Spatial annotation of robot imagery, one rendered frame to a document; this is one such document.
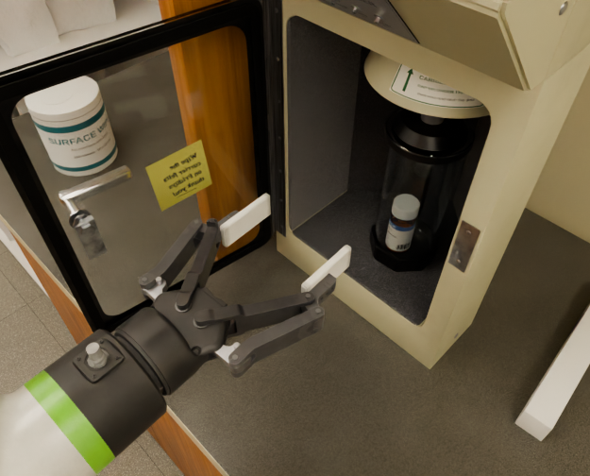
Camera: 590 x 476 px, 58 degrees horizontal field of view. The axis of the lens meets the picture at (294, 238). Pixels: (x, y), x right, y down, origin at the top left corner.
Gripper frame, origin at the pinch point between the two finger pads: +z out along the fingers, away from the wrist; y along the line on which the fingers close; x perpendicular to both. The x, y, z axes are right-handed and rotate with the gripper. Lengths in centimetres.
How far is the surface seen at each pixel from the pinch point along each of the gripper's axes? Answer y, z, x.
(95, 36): 108, 39, 29
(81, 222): 19.5, -13.6, 0.9
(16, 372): 102, -26, 122
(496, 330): -18.8, 25.4, 27.6
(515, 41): -14.6, 3.9, -25.7
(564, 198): -15, 56, 24
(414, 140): -2.0, 18.9, -3.2
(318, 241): 8.8, 15.6, 20.0
